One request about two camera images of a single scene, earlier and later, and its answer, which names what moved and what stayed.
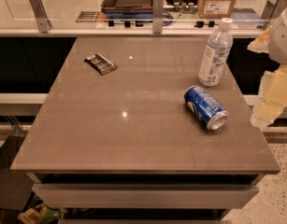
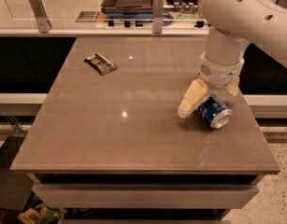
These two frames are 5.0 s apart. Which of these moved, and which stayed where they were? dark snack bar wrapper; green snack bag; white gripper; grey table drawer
Moved: white gripper
Stayed: dark snack bar wrapper; grey table drawer; green snack bag
